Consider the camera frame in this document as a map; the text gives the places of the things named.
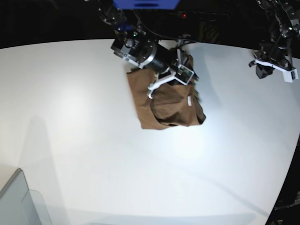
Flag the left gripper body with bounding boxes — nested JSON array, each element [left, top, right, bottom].
[[248, 51, 295, 70]]

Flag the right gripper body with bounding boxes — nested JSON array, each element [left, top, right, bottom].
[[146, 38, 197, 98]]

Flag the brown t-shirt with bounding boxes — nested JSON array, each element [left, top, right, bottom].
[[127, 69, 206, 130]]

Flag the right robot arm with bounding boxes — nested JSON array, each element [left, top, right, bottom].
[[98, 0, 199, 98]]

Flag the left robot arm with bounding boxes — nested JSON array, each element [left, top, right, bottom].
[[248, 0, 300, 83]]

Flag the black power strip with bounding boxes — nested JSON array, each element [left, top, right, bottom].
[[176, 11, 228, 21]]

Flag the blue bin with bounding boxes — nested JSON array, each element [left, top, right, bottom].
[[113, 0, 180, 10]]

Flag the grey plastic tray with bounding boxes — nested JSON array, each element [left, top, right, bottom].
[[0, 169, 52, 225]]

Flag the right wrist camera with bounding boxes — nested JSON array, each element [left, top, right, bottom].
[[175, 65, 194, 85]]

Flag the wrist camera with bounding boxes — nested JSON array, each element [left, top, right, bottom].
[[175, 65, 194, 85], [283, 68, 299, 83]]

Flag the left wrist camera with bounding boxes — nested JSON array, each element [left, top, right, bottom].
[[283, 68, 299, 83]]

